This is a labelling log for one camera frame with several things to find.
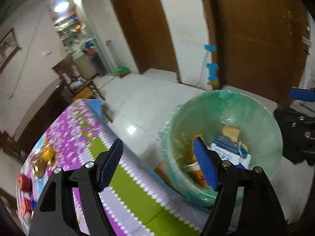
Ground blue tape pieces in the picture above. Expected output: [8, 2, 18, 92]
[204, 44, 220, 88]

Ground orange white paper carton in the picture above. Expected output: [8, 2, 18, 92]
[182, 134, 208, 188]

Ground red apple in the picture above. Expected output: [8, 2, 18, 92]
[17, 174, 32, 192]

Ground purple striped tablecloth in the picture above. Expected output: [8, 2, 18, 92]
[16, 99, 210, 235]

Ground framed wall picture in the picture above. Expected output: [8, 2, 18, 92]
[0, 28, 21, 73]

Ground kitchen shelf with items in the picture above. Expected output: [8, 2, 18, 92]
[52, 6, 86, 54]

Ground brown wooden door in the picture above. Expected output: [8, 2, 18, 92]
[111, 0, 178, 74]

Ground white plastic package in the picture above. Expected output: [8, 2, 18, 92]
[208, 143, 251, 169]

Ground wooden chair by table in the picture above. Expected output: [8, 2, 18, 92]
[52, 55, 105, 101]

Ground pink small box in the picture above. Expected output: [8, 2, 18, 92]
[19, 198, 32, 217]

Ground green trash bin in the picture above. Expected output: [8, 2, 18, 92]
[159, 90, 283, 206]

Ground blue cigarette carton box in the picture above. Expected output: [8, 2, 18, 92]
[212, 125, 248, 159]

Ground gold wrapped snack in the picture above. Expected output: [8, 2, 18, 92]
[31, 138, 57, 179]

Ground green dustpan with broom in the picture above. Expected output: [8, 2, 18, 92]
[105, 39, 132, 78]

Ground dark wooden dining table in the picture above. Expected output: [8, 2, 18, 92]
[14, 78, 72, 154]

